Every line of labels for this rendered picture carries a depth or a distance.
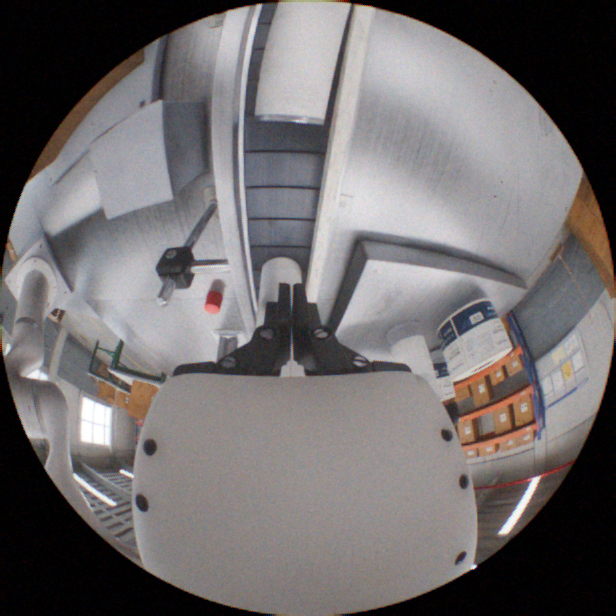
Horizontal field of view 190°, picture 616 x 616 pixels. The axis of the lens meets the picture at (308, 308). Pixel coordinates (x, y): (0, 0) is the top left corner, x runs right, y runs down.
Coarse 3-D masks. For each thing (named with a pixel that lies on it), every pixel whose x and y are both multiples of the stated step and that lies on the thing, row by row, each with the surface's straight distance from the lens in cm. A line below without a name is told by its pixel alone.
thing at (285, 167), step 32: (256, 32) 23; (256, 64) 21; (256, 96) 20; (256, 128) 20; (288, 128) 19; (320, 128) 20; (256, 160) 20; (288, 160) 20; (320, 160) 20; (256, 192) 21; (288, 192) 21; (256, 224) 23; (288, 224) 23; (256, 256) 25; (256, 288) 30
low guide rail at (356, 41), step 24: (360, 24) 20; (360, 48) 18; (360, 72) 17; (336, 96) 18; (336, 120) 16; (336, 144) 16; (336, 168) 17; (336, 192) 17; (312, 264) 22; (312, 288) 24
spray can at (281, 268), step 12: (264, 264) 25; (276, 264) 24; (288, 264) 24; (264, 276) 24; (276, 276) 22; (288, 276) 22; (300, 276) 24; (264, 288) 22; (276, 288) 21; (264, 300) 21; (276, 300) 20; (264, 312) 20; (288, 372) 17; (300, 372) 17
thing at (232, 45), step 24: (240, 24) 14; (240, 48) 13; (216, 72) 13; (240, 72) 13; (216, 96) 12; (216, 120) 12; (216, 144) 12; (216, 168) 12; (240, 216) 14; (240, 240) 14; (240, 264) 15; (240, 288) 17
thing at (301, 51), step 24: (312, 0) 19; (288, 24) 17; (312, 24) 17; (336, 24) 18; (288, 48) 16; (312, 48) 16; (336, 48) 17; (264, 72) 16; (288, 72) 15; (312, 72) 15; (264, 96) 15; (288, 96) 14; (312, 96) 15; (264, 120) 15; (288, 120) 14; (312, 120) 15
